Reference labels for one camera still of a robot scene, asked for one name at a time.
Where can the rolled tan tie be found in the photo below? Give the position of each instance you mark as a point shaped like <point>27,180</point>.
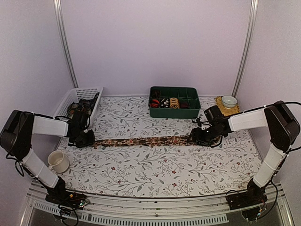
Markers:
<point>174,103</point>

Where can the rolled orange black tie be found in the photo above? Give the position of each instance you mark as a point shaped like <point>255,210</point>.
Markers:
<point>154,103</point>

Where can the rolled dark red tie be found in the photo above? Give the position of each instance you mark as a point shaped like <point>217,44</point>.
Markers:
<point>184,104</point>

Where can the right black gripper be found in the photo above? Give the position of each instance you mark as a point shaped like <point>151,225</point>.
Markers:
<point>197,133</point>

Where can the right aluminium frame post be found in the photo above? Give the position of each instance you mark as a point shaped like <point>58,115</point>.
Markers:
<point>246,48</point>

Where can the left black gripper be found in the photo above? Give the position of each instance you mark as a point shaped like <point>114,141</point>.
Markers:
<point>91,140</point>

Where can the aluminium frame post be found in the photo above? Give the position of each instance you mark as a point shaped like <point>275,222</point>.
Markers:
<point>246,48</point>
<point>64,42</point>

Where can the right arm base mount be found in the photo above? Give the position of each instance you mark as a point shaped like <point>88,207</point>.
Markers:
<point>238,200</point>

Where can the rolled black white tie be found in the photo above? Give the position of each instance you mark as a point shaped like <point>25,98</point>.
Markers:
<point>165,103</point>

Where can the front aluminium rail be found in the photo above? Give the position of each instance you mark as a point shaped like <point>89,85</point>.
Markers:
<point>191,211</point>

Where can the white plastic basket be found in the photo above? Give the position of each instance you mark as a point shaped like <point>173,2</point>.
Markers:
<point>74,95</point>

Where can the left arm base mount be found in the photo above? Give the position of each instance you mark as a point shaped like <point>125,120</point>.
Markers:
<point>71,200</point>

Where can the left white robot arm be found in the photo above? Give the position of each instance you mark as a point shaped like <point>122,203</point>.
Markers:
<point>16,140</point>

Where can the pale green ceramic bowl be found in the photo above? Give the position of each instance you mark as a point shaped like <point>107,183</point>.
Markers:
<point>229,101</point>

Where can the white ceramic mug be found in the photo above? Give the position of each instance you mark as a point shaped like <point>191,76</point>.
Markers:
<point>58,162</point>

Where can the bamboo coaster mat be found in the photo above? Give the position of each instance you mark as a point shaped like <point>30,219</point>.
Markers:
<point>225,111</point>

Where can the left aluminium frame post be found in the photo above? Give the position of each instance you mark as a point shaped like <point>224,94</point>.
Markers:
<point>64,42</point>

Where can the rolled dark brown tie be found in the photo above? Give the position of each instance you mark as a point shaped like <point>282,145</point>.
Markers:
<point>155,93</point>

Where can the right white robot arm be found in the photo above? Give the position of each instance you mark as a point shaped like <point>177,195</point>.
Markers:
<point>283,131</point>

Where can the flamingo patterned tie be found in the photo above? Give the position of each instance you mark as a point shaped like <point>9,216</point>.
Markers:
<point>145,141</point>

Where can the green divided organizer box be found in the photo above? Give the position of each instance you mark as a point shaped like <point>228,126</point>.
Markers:
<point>181,93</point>

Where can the pile of dark ties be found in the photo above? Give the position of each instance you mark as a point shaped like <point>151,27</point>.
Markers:
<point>84,105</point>

